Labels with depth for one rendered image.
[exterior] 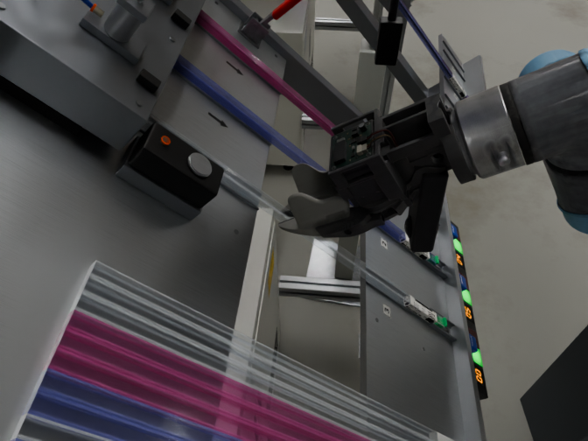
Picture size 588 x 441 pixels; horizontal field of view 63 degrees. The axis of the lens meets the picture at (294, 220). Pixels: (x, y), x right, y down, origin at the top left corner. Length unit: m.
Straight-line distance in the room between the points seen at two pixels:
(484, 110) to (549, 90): 0.05
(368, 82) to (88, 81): 0.79
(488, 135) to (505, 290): 1.36
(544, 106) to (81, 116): 0.37
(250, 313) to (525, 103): 0.58
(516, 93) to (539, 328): 1.34
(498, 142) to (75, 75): 0.34
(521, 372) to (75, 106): 1.44
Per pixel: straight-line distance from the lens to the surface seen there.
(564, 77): 0.45
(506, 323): 1.70
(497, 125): 0.44
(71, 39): 0.43
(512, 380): 1.61
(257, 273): 0.91
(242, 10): 0.74
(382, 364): 0.59
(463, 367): 0.73
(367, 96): 1.13
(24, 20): 0.42
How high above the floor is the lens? 1.36
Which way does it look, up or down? 48 degrees down
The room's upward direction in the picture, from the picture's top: straight up
